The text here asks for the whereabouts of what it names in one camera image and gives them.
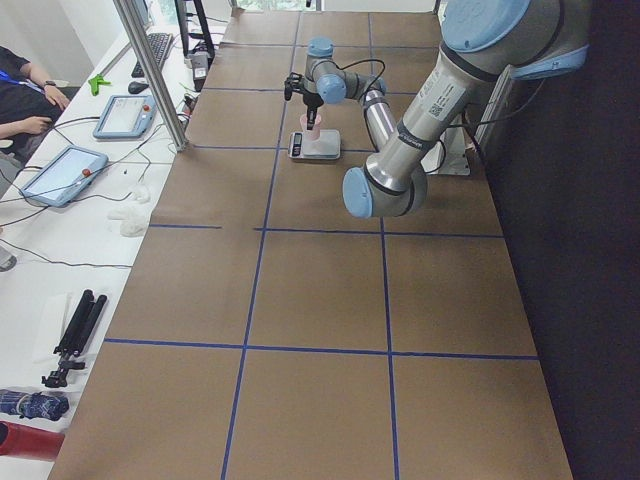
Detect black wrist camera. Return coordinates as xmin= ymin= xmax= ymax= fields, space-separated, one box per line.
xmin=284 ymin=72 xmax=306 ymax=101

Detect brown paper table cover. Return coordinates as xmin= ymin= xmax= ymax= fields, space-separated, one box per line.
xmin=51 ymin=12 xmax=571 ymax=479

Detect green plastic clamp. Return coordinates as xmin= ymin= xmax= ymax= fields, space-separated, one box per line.
xmin=88 ymin=74 xmax=111 ymax=96

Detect pink plastic cup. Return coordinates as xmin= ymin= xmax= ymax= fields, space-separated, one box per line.
xmin=299 ymin=114 xmax=322 ymax=142

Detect black folded tripod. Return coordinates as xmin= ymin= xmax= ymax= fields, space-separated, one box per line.
xmin=41 ymin=289 xmax=108 ymax=388

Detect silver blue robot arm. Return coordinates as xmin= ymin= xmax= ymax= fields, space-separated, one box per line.
xmin=342 ymin=1 xmax=592 ymax=218

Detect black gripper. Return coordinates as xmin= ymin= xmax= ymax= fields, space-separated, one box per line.
xmin=303 ymin=87 xmax=321 ymax=131

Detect blue folded umbrella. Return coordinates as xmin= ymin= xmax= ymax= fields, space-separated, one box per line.
xmin=1 ymin=389 xmax=70 ymax=421

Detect black computer mouse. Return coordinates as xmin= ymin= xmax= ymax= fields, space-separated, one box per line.
xmin=127 ymin=81 xmax=149 ymax=95

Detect seated person dark shirt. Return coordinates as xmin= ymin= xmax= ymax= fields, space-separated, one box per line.
xmin=1 ymin=47 xmax=70 ymax=163

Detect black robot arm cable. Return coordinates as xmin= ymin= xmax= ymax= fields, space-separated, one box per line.
xmin=335 ymin=58 xmax=546 ymax=174

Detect silver digital kitchen scale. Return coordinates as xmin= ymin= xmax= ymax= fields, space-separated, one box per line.
xmin=288 ymin=129 xmax=341 ymax=161

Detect blue teach pendant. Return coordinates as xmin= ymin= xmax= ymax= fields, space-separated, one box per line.
xmin=93 ymin=95 xmax=157 ymax=140
xmin=20 ymin=146 xmax=109 ymax=207

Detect red bottle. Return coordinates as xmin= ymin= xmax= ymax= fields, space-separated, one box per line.
xmin=1 ymin=421 xmax=65 ymax=461

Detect aluminium frame post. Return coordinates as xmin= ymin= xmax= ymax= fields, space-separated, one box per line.
xmin=113 ymin=0 xmax=188 ymax=152

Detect black keyboard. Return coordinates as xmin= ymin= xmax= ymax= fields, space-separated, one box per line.
xmin=131 ymin=32 xmax=173 ymax=79

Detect far blue teach pendant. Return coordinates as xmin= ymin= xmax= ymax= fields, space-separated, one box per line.
xmin=93 ymin=95 xmax=157 ymax=140

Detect near blue teach pendant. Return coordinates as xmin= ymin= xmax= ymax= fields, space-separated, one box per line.
xmin=20 ymin=146 xmax=109 ymax=207

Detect white crumpled tissue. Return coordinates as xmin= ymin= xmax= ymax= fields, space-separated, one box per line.
xmin=107 ymin=183 xmax=150 ymax=238

